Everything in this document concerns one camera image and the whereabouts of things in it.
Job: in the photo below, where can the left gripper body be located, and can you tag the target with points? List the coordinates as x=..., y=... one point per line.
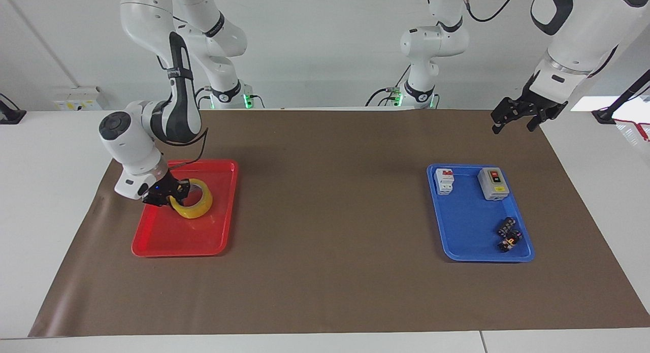
x=534, y=100

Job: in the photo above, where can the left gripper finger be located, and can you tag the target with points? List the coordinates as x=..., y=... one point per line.
x=543, y=117
x=504, y=114

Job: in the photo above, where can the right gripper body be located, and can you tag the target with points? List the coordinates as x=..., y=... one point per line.
x=158, y=192

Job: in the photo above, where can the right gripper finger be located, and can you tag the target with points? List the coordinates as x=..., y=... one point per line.
x=180, y=194
x=183, y=184

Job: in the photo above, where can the yellow tape roll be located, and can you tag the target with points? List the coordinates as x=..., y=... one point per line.
x=200, y=206

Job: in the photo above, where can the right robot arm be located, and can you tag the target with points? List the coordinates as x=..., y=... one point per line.
x=177, y=109

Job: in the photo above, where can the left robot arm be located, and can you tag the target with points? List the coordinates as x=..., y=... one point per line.
x=579, y=33

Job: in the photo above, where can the red plastic tray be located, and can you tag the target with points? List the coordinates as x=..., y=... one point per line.
x=198, y=236

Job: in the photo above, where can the black stand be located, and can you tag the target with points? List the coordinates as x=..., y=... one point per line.
x=627, y=94
x=11, y=115

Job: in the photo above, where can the white circuit breaker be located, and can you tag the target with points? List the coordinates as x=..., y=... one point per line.
x=444, y=182

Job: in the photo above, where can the small black electronic module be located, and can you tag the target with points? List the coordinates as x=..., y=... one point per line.
x=510, y=241
x=506, y=225

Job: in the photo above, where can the blue plastic tray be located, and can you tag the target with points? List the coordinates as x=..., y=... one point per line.
x=469, y=226

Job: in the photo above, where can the grey push-button switch box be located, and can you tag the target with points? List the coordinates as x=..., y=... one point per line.
x=493, y=184

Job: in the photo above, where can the white wall socket box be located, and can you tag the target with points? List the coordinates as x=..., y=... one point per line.
x=78, y=99

